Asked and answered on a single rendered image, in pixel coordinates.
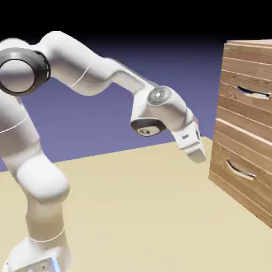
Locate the light wood cabinet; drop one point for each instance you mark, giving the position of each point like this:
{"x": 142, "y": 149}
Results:
{"x": 244, "y": 131}

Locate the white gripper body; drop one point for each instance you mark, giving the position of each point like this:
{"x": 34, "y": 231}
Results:
{"x": 191, "y": 144}

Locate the wooden drawer front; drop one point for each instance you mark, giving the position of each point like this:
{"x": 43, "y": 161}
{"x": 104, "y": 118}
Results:
{"x": 231, "y": 146}
{"x": 235, "y": 106}

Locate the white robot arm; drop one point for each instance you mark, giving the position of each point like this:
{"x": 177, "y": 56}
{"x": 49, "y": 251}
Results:
{"x": 89, "y": 70}

